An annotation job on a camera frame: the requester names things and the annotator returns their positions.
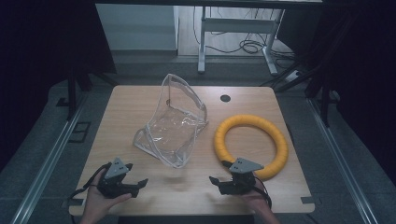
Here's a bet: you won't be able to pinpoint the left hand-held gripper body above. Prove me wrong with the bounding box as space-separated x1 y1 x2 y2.
97 157 140 200

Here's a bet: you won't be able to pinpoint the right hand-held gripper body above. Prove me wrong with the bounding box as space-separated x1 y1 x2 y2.
219 157 265 196

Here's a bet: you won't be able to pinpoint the person's right hand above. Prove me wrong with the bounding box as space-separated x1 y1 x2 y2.
241 180 273 217

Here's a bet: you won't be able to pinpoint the person's left hand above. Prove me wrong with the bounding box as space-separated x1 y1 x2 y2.
81 169 134 218

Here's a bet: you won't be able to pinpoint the clear plastic zipper bag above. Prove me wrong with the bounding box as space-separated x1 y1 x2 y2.
133 73 209 169

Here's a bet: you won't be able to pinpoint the black metal stand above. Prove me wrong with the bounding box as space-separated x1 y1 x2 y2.
260 59 340 129
55 63 120 122

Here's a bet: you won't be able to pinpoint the white power strip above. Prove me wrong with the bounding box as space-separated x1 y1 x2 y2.
284 69 304 83

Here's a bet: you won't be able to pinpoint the dark curtain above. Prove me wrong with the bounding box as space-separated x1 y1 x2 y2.
276 0 396 186
0 0 118 174

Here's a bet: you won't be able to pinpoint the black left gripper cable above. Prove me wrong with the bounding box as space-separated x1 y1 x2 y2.
68 161 112 201

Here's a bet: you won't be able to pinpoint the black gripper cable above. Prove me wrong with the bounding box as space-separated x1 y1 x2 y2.
254 175 273 209
68 161 112 201

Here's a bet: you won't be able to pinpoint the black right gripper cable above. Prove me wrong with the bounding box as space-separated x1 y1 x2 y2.
254 175 273 209

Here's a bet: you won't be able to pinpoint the yellow foam ring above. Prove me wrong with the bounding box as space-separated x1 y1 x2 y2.
213 114 290 181

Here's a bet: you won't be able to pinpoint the grey metal floor rail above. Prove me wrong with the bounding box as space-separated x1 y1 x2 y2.
306 97 379 224
10 92 89 224

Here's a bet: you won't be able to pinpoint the coiled black floor cables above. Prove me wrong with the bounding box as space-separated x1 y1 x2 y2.
192 6 296 70

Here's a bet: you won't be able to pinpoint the white metal desk frame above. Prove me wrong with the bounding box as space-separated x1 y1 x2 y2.
197 5 286 77

